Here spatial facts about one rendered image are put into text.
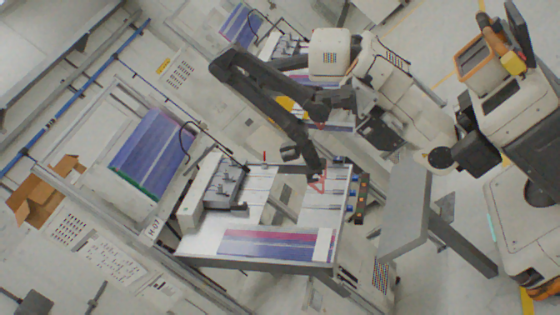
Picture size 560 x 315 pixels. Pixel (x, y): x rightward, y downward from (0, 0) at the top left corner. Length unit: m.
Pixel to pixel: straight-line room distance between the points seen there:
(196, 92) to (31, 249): 1.48
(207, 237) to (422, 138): 1.06
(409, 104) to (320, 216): 0.73
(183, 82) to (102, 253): 1.47
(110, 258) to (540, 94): 1.91
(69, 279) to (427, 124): 2.65
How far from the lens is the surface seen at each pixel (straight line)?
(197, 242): 2.61
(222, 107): 3.78
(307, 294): 2.69
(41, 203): 2.74
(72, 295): 3.98
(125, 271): 2.78
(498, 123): 2.03
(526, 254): 2.36
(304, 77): 3.67
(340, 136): 3.11
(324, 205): 2.66
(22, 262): 3.95
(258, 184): 2.84
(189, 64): 3.70
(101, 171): 2.54
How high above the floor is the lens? 1.75
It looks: 15 degrees down
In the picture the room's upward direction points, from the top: 51 degrees counter-clockwise
